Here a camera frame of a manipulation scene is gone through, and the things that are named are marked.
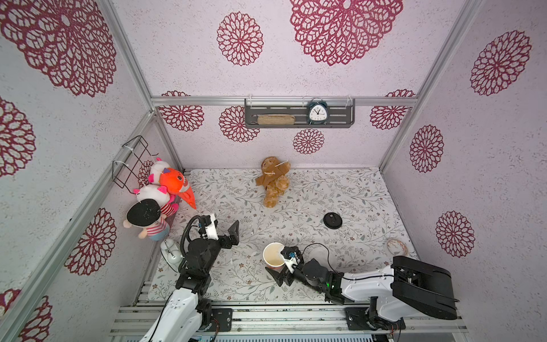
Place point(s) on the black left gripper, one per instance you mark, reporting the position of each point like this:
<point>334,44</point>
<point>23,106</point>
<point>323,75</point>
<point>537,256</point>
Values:
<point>227,244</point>

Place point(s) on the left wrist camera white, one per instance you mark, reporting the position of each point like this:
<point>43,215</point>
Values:
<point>211,232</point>

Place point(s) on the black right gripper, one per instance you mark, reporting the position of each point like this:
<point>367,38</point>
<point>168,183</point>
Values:
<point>288,271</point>

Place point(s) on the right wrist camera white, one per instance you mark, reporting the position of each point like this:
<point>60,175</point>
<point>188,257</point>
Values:
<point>292,263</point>

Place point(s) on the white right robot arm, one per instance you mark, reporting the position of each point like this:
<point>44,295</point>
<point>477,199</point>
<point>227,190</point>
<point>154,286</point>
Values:
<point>405,288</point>

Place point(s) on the brown teddy bear plush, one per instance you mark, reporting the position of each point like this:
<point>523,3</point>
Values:
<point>274,179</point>

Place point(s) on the teal alarm clock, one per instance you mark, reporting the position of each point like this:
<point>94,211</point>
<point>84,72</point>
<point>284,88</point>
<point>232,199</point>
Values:
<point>318,113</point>

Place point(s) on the black cup lid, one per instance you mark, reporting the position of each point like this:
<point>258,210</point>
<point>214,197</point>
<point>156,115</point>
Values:
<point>332,220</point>

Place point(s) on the white round desk gadget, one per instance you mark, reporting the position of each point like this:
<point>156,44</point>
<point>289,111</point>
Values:
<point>172,254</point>

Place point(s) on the roll of clear tape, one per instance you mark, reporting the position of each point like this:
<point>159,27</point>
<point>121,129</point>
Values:
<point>395,247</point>

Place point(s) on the grey wall shelf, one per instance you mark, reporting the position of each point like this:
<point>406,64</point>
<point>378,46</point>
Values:
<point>342,113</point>

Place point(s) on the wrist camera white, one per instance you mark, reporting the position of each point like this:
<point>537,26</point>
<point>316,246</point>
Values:
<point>292,263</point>
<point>211,232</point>

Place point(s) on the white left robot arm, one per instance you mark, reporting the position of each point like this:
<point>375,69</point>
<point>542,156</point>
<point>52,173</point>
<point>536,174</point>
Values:
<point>187,310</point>

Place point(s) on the black-haired doll plush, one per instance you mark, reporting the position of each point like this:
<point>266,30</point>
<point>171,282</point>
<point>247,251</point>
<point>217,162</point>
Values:
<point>146,215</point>

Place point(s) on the paper milk tea cup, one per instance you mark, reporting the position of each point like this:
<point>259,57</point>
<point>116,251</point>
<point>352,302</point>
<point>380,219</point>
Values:
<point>272,256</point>

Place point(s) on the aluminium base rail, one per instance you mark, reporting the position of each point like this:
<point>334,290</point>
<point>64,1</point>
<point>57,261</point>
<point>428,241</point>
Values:
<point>241,321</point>

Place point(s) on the pink white pig plush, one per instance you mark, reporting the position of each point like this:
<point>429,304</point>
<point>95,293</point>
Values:
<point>155,191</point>

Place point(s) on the black wire basket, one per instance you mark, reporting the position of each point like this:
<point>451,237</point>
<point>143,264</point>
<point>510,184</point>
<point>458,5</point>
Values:
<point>123,170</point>

